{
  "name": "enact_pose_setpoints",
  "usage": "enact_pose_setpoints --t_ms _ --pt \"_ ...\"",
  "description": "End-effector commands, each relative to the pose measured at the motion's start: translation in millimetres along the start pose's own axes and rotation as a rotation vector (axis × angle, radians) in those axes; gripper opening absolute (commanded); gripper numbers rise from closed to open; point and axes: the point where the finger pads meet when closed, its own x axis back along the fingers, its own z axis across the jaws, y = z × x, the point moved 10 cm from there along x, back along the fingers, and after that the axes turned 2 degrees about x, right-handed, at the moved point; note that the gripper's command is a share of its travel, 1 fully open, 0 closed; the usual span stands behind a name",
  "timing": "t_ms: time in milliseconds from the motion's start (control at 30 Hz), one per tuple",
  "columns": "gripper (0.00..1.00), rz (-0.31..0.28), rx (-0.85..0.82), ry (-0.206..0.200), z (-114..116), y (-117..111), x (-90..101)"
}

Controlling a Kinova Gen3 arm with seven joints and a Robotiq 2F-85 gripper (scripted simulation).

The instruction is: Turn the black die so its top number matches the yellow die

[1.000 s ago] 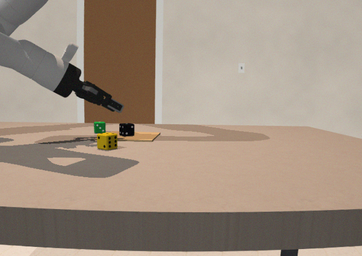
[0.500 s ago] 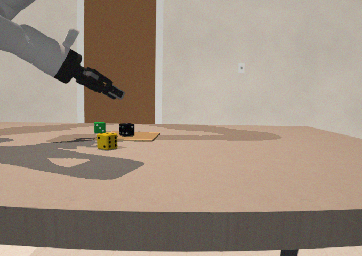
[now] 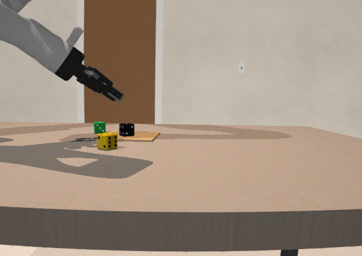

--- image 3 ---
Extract green die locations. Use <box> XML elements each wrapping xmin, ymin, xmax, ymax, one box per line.
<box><xmin>94</xmin><ymin>122</ymin><xmax>106</xmax><ymax>133</ymax></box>

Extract tan square mat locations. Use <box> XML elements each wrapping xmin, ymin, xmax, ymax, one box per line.
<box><xmin>109</xmin><ymin>131</ymin><xmax>160</xmax><ymax>142</ymax></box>

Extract yellow die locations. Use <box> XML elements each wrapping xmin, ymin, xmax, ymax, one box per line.
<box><xmin>97</xmin><ymin>132</ymin><xmax>117</xmax><ymax>150</ymax></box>

